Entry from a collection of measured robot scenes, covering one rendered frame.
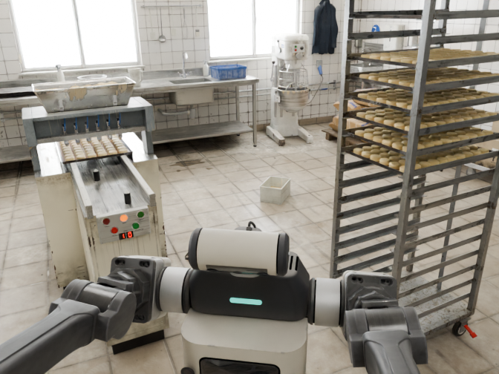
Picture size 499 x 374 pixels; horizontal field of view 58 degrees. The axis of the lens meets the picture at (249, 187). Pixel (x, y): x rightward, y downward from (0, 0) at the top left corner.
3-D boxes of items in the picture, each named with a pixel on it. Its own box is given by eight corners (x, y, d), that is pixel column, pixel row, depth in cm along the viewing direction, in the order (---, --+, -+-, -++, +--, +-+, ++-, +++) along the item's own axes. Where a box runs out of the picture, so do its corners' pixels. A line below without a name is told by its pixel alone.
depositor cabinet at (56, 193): (49, 221, 394) (30, 128, 363) (131, 205, 423) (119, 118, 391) (60, 299, 287) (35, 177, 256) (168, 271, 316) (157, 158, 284)
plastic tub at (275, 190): (269, 190, 451) (269, 175, 445) (290, 193, 443) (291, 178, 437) (259, 202, 425) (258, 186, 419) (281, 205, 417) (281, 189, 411)
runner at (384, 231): (337, 249, 242) (338, 245, 240) (334, 247, 244) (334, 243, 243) (422, 223, 269) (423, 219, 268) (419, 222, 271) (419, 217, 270)
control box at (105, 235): (99, 241, 213) (95, 214, 208) (149, 230, 222) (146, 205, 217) (100, 244, 210) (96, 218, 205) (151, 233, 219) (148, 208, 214)
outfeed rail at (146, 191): (92, 121, 382) (90, 113, 380) (96, 120, 384) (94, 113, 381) (150, 207, 214) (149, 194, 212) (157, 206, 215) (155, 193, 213)
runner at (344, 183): (341, 188, 228) (341, 182, 227) (338, 186, 230) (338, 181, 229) (431, 167, 255) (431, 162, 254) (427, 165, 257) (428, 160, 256)
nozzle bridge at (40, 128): (32, 161, 283) (21, 107, 271) (145, 145, 312) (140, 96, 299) (34, 177, 256) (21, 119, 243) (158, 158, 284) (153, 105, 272)
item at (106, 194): (90, 291, 295) (67, 162, 262) (142, 277, 309) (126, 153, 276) (108, 360, 237) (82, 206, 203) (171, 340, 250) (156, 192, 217)
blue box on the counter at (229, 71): (218, 79, 559) (217, 68, 554) (209, 76, 584) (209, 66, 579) (247, 77, 575) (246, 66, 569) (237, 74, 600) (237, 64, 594)
